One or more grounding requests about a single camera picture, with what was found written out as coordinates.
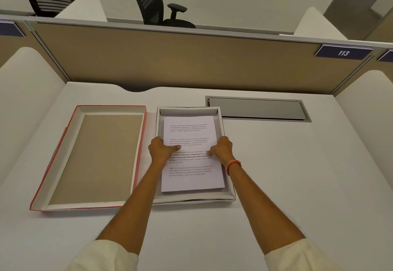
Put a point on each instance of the person's right hand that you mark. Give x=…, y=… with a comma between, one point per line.
x=225, y=151

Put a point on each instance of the person's left hand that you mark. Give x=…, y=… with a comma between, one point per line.
x=159, y=151

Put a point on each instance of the printed white paper sheet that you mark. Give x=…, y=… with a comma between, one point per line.
x=190, y=132

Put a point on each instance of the white cardboard box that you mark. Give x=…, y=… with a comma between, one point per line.
x=190, y=198

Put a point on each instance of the red box lid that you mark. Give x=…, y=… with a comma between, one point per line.
x=98, y=157

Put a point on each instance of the person's right forearm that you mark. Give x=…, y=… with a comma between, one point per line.
x=264, y=212

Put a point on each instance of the person's left forearm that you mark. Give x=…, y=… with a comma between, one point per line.
x=135, y=206

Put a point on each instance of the orange thread wristband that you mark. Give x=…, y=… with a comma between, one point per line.
x=234, y=167

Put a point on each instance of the wide beige partition panel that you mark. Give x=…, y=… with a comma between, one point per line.
x=184, y=58

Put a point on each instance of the cream left sleeve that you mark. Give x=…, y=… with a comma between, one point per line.
x=104, y=257

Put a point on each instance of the cream sleeve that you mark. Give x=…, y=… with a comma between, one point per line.
x=104, y=257
x=297, y=257

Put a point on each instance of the cream right sleeve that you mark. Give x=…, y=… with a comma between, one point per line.
x=297, y=257

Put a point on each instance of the white desk divider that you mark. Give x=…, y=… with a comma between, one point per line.
x=319, y=26
x=368, y=120
x=86, y=8
x=24, y=101

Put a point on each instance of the black office chair with armrest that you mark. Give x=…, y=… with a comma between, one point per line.
x=150, y=3

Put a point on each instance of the blue number sign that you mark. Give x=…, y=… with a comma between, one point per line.
x=10, y=28
x=343, y=52
x=387, y=56

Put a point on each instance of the glass door panel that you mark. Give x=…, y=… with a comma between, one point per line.
x=347, y=6

